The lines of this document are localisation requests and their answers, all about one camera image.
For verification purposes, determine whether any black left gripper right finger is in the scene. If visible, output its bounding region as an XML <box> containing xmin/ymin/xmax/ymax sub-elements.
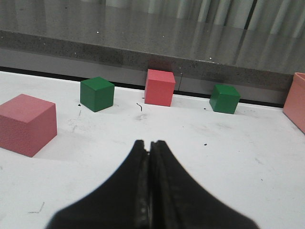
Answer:
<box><xmin>149</xmin><ymin>141</ymin><xmax>258</xmax><ymax>229</ymax></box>

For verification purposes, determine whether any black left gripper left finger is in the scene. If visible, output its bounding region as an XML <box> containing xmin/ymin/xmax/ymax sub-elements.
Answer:
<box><xmin>47</xmin><ymin>140</ymin><xmax>150</xmax><ymax>229</ymax></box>

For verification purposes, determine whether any green cube block left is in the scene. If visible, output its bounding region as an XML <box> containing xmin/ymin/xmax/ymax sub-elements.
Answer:
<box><xmin>80</xmin><ymin>77</ymin><xmax>115</xmax><ymax>112</ymax></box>

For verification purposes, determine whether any green cube block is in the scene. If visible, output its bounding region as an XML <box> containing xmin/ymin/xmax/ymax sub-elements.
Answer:
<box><xmin>80</xmin><ymin>77</ymin><xmax>115</xmax><ymax>112</ymax></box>
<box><xmin>209</xmin><ymin>84</ymin><xmax>241</xmax><ymax>114</ymax></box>

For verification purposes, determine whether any green cube block right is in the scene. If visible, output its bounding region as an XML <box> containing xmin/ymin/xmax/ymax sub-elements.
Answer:
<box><xmin>209</xmin><ymin>84</ymin><xmax>241</xmax><ymax>114</ymax></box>

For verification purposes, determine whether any red cube block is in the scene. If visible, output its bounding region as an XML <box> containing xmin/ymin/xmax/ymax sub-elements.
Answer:
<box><xmin>144</xmin><ymin>69</ymin><xmax>176</xmax><ymax>106</ymax></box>

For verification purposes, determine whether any large pink cube block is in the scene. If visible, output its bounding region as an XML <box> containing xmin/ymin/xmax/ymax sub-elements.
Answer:
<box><xmin>0</xmin><ymin>94</ymin><xmax>57</xmax><ymax>157</ymax></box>

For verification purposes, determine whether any pink plastic bin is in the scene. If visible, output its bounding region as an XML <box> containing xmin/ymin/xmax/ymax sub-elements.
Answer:
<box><xmin>283</xmin><ymin>73</ymin><xmax>305</xmax><ymax>133</ymax></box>

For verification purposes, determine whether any grey stone counter ledge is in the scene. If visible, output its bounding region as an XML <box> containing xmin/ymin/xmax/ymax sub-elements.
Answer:
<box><xmin>0</xmin><ymin>0</ymin><xmax>305</xmax><ymax>104</ymax></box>

